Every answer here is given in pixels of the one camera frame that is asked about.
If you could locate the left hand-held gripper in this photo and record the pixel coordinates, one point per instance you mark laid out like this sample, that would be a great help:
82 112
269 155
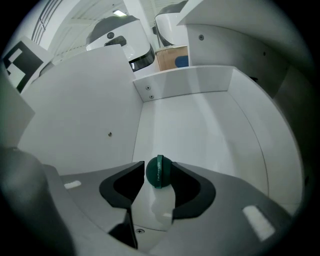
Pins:
22 60

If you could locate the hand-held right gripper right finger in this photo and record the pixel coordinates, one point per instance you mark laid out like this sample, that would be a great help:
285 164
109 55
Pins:
225 212

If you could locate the white desk with hutch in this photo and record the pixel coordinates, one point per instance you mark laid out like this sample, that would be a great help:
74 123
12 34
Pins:
225 45

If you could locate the brown cardboard box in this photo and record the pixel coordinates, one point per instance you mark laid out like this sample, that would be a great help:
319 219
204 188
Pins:
167 60

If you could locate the small dark round object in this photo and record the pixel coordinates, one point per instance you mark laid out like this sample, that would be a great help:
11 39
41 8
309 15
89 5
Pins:
156 172

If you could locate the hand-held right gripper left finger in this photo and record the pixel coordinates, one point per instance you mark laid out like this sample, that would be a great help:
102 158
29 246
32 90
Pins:
95 200

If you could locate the white and black machine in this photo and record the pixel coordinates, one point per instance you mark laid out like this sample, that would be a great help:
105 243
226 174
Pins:
170 27
132 37

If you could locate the white plastic bin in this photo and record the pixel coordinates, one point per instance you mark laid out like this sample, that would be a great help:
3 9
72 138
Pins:
200 130

